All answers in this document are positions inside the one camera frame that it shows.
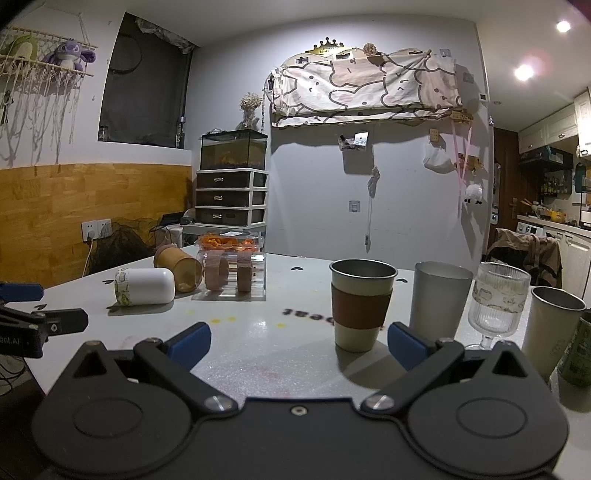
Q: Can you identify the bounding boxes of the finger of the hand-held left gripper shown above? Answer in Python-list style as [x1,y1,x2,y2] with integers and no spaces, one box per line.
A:
[0,282,45,302]
[0,306,89,341]

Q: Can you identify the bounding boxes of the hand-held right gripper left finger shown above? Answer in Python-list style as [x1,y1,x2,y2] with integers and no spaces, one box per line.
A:
[60,322,241,413]

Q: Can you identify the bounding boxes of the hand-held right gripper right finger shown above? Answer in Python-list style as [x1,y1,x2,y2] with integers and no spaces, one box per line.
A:
[360,322,546,413]

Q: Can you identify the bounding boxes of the white cup with floral band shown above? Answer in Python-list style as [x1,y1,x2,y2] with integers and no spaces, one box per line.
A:
[114,268,176,306]

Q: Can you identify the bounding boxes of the steel cup with brown sleeve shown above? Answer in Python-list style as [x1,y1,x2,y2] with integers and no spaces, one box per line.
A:
[329,259,399,354]

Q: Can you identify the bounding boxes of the amber translucent cup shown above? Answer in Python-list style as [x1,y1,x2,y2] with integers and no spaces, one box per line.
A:
[153,244,204,294]

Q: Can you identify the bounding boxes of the white steel cup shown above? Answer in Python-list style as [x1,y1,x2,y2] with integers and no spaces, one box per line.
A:
[522,286,587,380]

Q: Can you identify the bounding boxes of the green patterned cup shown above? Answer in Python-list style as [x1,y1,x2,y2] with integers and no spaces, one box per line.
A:
[556,309,591,389]

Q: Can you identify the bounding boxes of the plain grey tumbler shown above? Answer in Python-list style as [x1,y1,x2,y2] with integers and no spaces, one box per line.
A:
[409,261,475,344]

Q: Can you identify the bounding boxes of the black mesh net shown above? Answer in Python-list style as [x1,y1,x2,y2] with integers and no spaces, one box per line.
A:
[88,222,156,276]

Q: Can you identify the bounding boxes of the clear acrylic box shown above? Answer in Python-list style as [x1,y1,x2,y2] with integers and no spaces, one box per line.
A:
[191,250,268,301]

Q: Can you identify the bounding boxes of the ribbed glass goblet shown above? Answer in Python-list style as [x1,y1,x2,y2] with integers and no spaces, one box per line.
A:
[465,262,533,352]

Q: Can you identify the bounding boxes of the clear tub of orange snacks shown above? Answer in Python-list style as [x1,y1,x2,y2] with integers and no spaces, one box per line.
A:
[197,232,259,254]

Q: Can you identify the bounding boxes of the white plastic drawer unit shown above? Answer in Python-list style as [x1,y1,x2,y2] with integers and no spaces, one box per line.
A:
[194,168,269,228]

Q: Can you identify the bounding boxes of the chair draped with clothes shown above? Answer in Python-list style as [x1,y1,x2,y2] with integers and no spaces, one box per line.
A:
[485,228,562,288]

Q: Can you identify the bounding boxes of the white washing machine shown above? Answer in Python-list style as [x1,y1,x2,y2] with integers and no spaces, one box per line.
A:
[514,222,556,239]

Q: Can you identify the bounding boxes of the white hanging pouch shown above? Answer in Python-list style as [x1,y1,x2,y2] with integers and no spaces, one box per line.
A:
[423,140,454,169]

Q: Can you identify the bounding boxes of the brown wooden door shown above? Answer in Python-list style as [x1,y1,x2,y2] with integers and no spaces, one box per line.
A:
[491,127,521,228]

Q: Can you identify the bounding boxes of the glass fish tank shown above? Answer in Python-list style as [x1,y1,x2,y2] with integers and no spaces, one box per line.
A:
[200,130,269,172]

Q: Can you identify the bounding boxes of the white macrame hanging shelf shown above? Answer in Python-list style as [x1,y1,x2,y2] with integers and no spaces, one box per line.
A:
[0,25,100,168]

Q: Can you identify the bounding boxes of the dark window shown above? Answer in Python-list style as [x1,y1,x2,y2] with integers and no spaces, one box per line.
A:
[97,11,195,150]

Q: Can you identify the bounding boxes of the vase of dried flowers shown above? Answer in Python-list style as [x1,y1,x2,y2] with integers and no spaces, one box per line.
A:
[239,92,264,132]

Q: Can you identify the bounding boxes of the purple plush toy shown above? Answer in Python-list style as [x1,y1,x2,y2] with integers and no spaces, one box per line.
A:
[44,39,97,73]

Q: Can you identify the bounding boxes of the green plush toy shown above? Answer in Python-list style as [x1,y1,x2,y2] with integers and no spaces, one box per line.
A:
[0,34,36,62]

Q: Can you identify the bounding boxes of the printed cartoon cloth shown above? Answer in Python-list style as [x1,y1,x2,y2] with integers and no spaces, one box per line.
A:
[270,46,463,128]

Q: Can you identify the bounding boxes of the white kitchen cabinets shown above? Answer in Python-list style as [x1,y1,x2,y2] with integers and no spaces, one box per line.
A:
[517,89,591,154]

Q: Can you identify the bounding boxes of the gold crown decoration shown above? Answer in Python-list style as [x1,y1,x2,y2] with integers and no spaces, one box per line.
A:
[305,39,354,56]

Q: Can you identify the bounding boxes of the white power cable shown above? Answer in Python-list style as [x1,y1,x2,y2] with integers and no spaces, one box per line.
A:
[82,237,96,278]

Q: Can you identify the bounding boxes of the white wall socket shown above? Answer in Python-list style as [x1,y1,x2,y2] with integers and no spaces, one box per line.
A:
[82,218,113,242]

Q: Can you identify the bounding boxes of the white hanging cord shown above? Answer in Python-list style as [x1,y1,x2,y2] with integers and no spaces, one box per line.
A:
[364,166,382,254]

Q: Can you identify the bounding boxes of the clear wall holder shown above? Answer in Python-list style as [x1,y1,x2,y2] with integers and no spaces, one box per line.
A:
[339,131,370,151]

